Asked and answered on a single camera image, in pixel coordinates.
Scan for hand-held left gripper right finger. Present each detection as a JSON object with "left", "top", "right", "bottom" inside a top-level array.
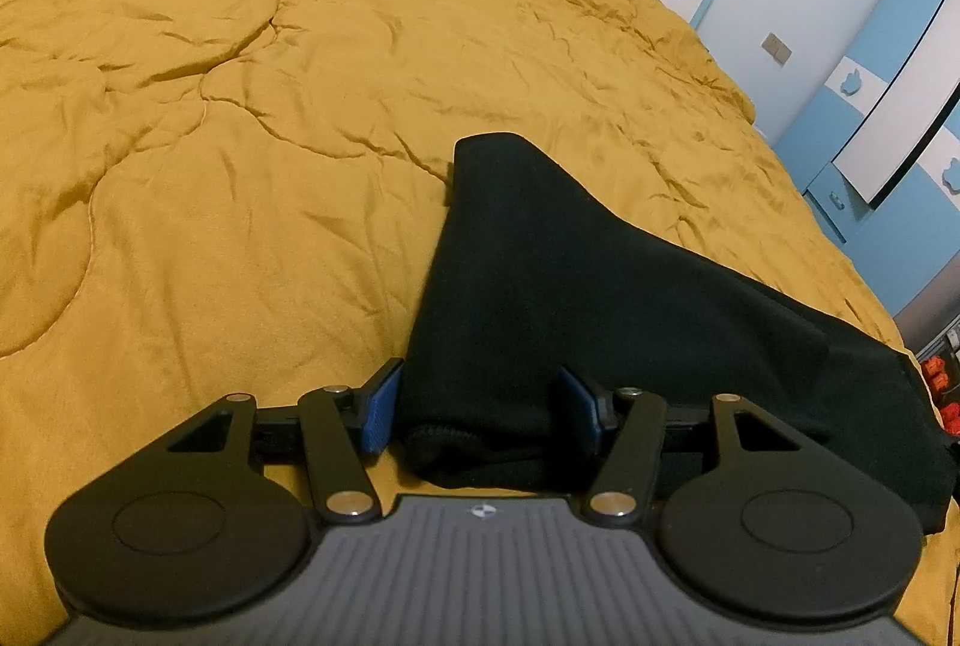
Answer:
[{"left": 556, "top": 365, "right": 809, "bottom": 527}]

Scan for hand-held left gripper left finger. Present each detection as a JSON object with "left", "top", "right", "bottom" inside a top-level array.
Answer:
[{"left": 169, "top": 357, "right": 406, "bottom": 523}]

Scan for black pants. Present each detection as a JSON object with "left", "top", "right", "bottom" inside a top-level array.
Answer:
[{"left": 405, "top": 132, "right": 953, "bottom": 536}]

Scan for yellow quilted blanket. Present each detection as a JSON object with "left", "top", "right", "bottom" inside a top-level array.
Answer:
[{"left": 0, "top": 0, "right": 960, "bottom": 646}]

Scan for blue wardrobe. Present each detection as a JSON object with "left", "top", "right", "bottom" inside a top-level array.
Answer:
[{"left": 772, "top": 0, "right": 960, "bottom": 317}]

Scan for rack with orange items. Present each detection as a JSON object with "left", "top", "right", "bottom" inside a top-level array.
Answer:
[{"left": 911, "top": 323, "right": 960, "bottom": 444}]

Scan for white panel with black edge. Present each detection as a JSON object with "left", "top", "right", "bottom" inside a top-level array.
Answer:
[{"left": 832, "top": 20, "right": 960, "bottom": 211}]

